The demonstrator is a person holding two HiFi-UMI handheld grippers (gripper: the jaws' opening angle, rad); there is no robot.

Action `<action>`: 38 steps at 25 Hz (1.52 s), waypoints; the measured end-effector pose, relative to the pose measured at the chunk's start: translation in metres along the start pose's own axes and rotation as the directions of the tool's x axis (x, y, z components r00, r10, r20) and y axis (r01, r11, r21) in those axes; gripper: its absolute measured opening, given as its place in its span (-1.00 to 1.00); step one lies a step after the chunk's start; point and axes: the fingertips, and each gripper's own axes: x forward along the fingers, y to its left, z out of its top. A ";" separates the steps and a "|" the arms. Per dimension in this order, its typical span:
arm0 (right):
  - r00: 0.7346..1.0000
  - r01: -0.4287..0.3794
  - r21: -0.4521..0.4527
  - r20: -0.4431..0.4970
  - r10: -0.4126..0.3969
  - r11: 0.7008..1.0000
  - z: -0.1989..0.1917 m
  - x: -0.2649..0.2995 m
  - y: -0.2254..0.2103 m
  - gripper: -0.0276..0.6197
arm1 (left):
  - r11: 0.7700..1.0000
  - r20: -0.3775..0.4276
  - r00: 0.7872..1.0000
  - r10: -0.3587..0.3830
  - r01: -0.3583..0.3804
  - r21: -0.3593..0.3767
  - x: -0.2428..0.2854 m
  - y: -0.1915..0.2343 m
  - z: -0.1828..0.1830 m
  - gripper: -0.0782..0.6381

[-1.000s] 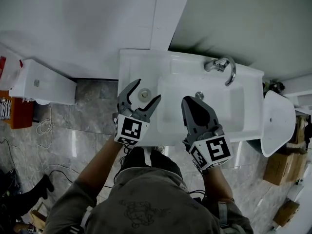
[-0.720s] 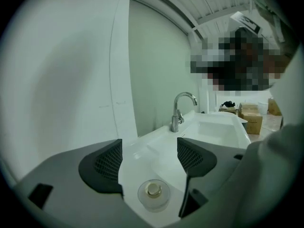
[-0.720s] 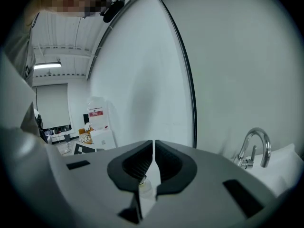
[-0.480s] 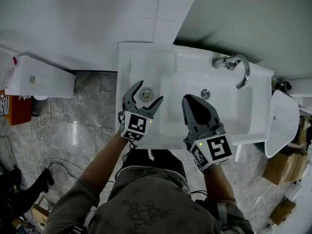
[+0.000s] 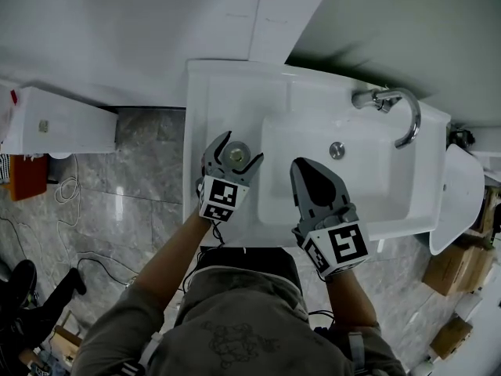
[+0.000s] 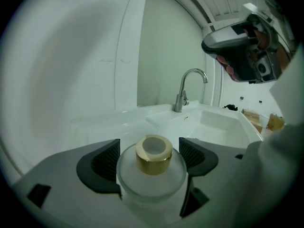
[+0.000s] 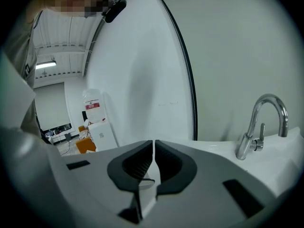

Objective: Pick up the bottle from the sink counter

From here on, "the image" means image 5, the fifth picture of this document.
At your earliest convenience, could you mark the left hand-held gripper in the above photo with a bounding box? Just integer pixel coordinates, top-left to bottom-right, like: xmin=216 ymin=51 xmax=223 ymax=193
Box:
xmin=196 ymin=130 xmax=265 ymax=224

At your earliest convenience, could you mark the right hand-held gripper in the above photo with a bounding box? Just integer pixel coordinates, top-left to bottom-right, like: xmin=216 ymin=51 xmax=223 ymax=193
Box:
xmin=289 ymin=157 xmax=371 ymax=282

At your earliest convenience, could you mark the round capped bottle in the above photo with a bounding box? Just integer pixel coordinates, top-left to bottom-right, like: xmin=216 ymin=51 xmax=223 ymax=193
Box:
xmin=224 ymin=140 xmax=252 ymax=168

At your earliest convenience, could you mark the person's left forearm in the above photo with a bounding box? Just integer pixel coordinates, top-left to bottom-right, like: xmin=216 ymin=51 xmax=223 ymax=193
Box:
xmin=128 ymin=205 xmax=214 ymax=320

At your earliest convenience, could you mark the person's right forearm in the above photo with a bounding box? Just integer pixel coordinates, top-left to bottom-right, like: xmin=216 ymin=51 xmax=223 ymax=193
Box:
xmin=323 ymin=265 xmax=381 ymax=329

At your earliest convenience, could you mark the white ceramic sink counter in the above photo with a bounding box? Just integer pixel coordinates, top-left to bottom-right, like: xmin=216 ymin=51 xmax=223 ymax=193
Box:
xmin=181 ymin=58 xmax=452 ymax=249

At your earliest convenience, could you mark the chrome curved faucet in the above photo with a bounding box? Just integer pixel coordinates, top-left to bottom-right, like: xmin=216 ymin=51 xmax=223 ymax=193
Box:
xmin=351 ymin=88 xmax=423 ymax=150

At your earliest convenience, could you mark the white ceramic toilet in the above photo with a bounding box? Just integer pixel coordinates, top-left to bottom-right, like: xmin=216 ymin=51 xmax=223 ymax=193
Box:
xmin=427 ymin=142 xmax=487 ymax=257

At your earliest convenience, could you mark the large cardboard box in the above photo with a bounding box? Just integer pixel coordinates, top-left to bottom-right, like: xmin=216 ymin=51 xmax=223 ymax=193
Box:
xmin=421 ymin=239 xmax=495 ymax=298

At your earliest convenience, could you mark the person's grey shirt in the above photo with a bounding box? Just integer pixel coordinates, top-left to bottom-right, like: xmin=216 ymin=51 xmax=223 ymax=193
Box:
xmin=73 ymin=247 xmax=409 ymax=376

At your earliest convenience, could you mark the white box cabinet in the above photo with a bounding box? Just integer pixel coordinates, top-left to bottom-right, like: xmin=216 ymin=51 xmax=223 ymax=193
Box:
xmin=0 ymin=85 xmax=119 ymax=157

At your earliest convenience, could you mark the small cardboard box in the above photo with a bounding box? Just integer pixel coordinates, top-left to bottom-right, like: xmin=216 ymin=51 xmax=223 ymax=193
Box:
xmin=429 ymin=316 xmax=475 ymax=362

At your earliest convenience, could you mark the orange flat box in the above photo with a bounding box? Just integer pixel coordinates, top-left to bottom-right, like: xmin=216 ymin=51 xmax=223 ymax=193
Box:
xmin=9 ymin=154 xmax=50 ymax=203

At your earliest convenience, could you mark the black chair base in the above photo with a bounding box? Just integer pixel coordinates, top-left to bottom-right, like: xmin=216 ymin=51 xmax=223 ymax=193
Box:
xmin=0 ymin=258 xmax=88 ymax=370

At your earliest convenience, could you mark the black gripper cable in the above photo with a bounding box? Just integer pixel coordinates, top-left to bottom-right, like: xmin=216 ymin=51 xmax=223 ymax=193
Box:
xmin=210 ymin=220 xmax=227 ymax=251

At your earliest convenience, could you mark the black floor cable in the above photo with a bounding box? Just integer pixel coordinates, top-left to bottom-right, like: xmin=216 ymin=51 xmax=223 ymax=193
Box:
xmin=75 ymin=256 xmax=139 ymax=290

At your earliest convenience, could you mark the white floor cable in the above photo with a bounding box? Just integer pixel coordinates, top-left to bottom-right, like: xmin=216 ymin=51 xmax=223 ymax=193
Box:
xmin=53 ymin=154 xmax=84 ymax=229

